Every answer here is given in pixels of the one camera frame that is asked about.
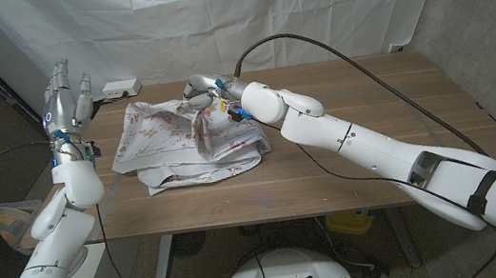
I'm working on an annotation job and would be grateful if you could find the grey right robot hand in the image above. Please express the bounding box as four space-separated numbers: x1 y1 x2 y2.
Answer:
179 68 252 114

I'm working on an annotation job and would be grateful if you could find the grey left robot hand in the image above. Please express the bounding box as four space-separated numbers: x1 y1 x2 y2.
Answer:
34 54 103 167

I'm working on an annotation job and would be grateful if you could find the grey table leg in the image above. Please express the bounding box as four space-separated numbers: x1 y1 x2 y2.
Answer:
384 203 423 270

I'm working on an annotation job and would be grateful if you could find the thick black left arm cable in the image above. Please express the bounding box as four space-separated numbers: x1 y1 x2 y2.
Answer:
0 138 59 190

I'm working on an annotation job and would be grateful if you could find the white backdrop sheet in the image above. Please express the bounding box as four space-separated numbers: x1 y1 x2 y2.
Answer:
0 0 462 117

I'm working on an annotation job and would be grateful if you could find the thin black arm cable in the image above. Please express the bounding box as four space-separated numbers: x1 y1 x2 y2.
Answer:
254 87 496 278
81 199 125 278

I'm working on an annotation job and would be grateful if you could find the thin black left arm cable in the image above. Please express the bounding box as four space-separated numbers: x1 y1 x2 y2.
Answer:
81 199 125 278

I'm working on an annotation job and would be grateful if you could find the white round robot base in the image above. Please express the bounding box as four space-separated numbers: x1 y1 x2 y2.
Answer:
214 239 356 278

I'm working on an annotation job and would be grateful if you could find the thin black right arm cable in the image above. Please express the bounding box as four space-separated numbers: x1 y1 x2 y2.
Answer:
254 87 496 278

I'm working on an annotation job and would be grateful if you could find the white table leg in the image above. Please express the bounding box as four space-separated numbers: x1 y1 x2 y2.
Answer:
146 233 179 278

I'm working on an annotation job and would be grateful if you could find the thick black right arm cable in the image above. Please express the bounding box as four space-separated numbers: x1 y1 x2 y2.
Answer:
228 8 490 188

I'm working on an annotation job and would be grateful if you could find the yellow object under table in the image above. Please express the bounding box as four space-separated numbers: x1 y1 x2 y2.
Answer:
324 208 377 239

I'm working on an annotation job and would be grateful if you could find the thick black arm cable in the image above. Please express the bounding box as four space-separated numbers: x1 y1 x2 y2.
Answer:
0 138 59 190
228 8 490 188

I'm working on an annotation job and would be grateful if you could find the white power strip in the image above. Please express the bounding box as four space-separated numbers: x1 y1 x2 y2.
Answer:
101 77 144 101

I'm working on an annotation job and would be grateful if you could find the clear plastic storage box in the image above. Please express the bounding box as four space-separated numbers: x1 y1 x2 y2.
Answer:
0 198 50 249

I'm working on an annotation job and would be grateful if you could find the white floral cloth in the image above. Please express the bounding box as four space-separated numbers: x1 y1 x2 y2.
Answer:
103 83 276 202

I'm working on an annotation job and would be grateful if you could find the black round floor object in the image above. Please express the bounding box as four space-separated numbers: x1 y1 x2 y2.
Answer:
168 229 209 261

